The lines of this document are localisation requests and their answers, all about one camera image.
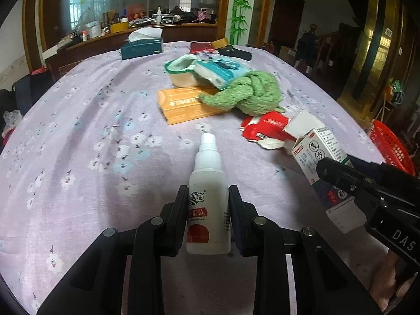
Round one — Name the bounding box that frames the clear plastic bag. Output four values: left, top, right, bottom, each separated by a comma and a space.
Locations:
3, 110, 23, 127

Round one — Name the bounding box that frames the white glove green cuff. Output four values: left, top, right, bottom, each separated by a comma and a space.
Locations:
164, 56, 201, 87

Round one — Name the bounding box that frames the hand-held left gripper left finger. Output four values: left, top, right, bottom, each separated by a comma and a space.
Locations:
36, 185, 189, 315

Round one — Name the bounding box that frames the crumpled red white box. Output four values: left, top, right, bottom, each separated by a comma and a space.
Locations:
239, 111, 291, 150

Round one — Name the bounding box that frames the white medicine box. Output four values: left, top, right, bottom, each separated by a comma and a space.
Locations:
282, 109, 368, 235

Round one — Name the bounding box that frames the person's right hand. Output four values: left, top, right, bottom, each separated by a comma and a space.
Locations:
371, 246, 420, 312

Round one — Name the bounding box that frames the gold pillar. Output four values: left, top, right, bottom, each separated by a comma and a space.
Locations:
339, 0, 404, 112

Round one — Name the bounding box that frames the orange box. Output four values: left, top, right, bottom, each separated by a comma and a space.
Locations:
157, 86, 237, 126

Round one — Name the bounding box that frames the black remote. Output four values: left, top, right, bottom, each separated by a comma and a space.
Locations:
218, 48, 253, 61

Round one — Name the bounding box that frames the teal tissue box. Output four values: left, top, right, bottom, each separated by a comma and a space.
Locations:
120, 27, 164, 60

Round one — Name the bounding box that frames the flat red packet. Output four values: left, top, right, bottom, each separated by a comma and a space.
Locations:
190, 41, 215, 55

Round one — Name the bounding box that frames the red plastic basket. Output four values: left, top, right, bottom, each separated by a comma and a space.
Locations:
369, 120, 417, 176

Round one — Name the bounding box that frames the white spray bottle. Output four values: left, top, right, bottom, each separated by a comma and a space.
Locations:
186, 133, 232, 255

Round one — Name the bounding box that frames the green towel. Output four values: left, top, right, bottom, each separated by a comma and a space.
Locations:
200, 70, 286, 116

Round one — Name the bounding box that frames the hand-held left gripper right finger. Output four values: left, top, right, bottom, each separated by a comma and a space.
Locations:
228, 185, 383, 315

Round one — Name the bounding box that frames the cluttered wooden counter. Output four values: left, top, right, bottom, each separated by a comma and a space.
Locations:
43, 5, 219, 79

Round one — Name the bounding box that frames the dark bag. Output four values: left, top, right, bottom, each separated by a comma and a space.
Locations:
11, 74, 50, 112

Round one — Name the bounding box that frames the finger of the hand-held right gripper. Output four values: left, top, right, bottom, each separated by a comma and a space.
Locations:
348, 158, 420, 187
316, 157, 378, 199

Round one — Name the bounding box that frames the green bamboo wall decal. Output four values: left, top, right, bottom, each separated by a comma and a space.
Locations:
226, 0, 256, 45

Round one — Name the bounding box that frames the white teal tissue pack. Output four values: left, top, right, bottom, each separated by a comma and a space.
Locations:
195, 57, 251, 89

